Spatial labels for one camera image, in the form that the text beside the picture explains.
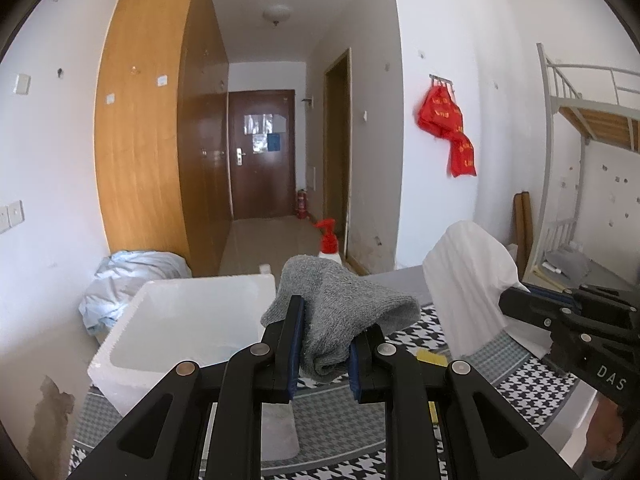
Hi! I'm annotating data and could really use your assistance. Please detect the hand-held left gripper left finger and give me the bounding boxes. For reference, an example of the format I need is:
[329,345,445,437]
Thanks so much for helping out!
[65,295,307,480]

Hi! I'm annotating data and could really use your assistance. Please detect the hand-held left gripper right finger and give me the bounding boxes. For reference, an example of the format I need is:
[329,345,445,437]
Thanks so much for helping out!
[349,324,576,480]

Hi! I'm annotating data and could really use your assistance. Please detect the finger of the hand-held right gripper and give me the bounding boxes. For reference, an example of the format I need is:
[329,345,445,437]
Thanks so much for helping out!
[499,285,598,347]
[524,283,640,322]

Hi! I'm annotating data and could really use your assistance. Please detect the grey sock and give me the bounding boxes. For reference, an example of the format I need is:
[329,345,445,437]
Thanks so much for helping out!
[261,255,422,383]

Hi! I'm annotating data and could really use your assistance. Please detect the yellow sponge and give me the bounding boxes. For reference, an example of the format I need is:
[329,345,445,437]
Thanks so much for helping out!
[416,350,449,427]

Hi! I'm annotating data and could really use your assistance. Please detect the white face mask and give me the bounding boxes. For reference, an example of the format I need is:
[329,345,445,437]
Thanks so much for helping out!
[422,220,531,358]

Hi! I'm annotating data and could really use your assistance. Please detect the white foam box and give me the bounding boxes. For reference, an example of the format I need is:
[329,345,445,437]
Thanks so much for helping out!
[87,272,301,462]

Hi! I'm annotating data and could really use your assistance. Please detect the person's right hand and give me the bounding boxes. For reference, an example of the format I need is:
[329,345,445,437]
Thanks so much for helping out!
[587,392,628,466]

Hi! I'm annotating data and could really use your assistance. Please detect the wooden boards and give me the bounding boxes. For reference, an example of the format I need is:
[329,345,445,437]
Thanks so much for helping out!
[514,191,535,266]

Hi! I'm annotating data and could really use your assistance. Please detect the houndstooth table cloth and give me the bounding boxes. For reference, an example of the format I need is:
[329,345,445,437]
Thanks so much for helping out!
[70,305,581,480]

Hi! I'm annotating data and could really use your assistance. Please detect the white pump bottle red pump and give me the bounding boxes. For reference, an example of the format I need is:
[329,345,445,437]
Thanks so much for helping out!
[314,218,343,265]

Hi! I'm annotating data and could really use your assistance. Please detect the dark brown door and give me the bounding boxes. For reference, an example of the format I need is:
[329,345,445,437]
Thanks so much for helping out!
[227,89,297,221]

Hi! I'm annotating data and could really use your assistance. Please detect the red printed bag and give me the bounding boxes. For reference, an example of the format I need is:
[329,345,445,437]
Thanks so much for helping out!
[447,135,477,178]
[416,84,463,138]

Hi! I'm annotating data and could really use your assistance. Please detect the light blue bedding pile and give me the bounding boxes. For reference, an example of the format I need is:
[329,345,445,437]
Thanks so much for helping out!
[79,251,193,336]

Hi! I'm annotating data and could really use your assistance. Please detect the wooden side door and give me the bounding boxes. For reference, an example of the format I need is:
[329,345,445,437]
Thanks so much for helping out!
[322,49,353,261]

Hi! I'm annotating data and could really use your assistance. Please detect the white metal bunk bed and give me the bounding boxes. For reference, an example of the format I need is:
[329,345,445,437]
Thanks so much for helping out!
[536,42,640,281]

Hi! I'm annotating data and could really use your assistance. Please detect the grey notice sheet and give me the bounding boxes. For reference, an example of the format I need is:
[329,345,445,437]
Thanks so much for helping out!
[243,114,273,136]

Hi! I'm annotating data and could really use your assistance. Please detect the wooden wardrobe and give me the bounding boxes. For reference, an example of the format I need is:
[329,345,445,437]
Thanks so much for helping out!
[94,0,231,277]

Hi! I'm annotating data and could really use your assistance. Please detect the round ceiling light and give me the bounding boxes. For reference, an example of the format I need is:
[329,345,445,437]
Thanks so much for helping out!
[263,4,292,27]

